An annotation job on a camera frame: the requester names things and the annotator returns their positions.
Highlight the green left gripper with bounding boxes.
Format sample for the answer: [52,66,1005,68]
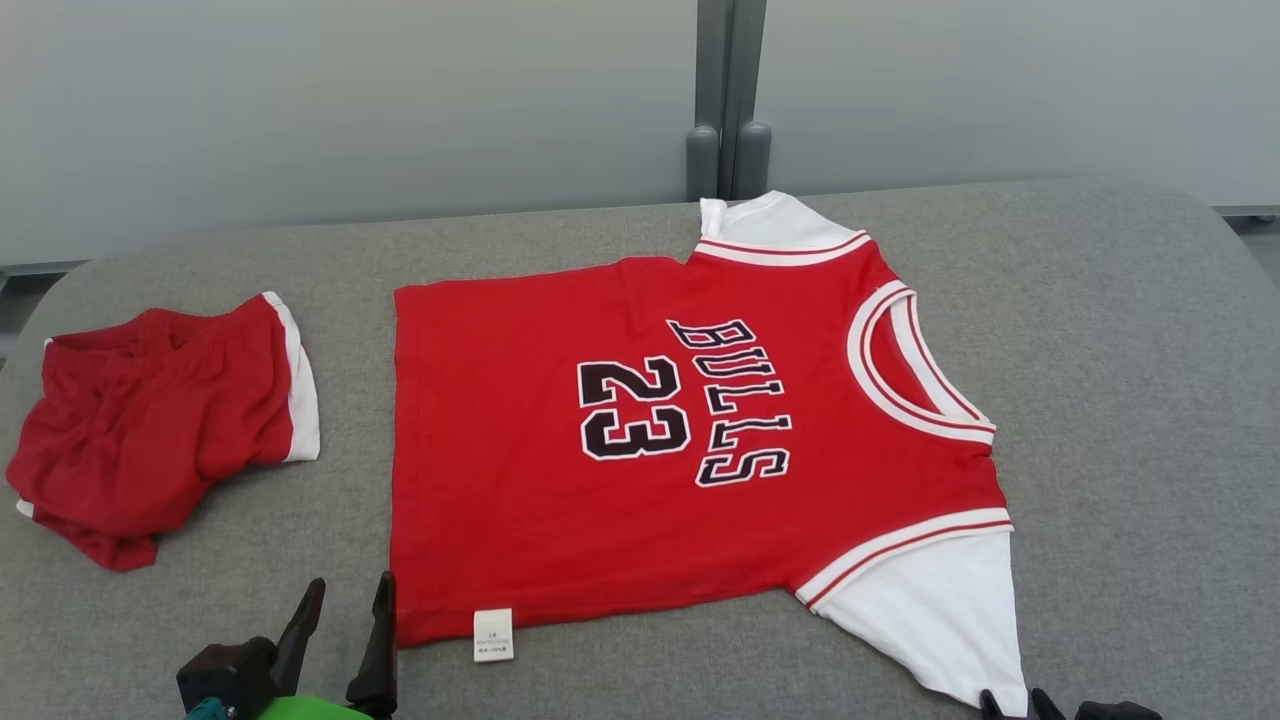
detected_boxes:
[255,571,399,720]

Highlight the red Bulls 23 jersey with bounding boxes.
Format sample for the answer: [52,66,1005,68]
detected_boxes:
[390,190,1030,717]

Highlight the red shorts with white stripe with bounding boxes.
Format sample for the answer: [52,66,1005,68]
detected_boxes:
[5,291,322,573]

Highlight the grey partition post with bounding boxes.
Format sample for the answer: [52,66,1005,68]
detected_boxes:
[686,0,773,201]

